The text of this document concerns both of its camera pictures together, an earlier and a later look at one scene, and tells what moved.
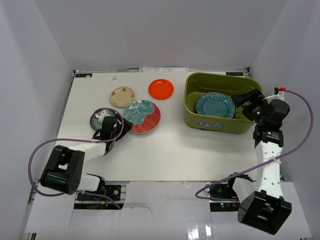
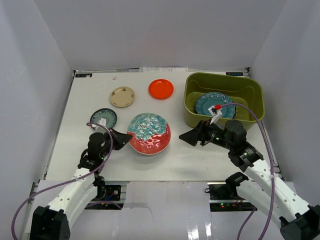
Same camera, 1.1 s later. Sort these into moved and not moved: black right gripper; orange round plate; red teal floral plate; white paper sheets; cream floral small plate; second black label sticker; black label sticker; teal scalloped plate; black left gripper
Moved: black right gripper; black left gripper; red teal floral plate
Not moved: black label sticker; cream floral small plate; white paper sheets; teal scalloped plate; second black label sticker; orange round plate
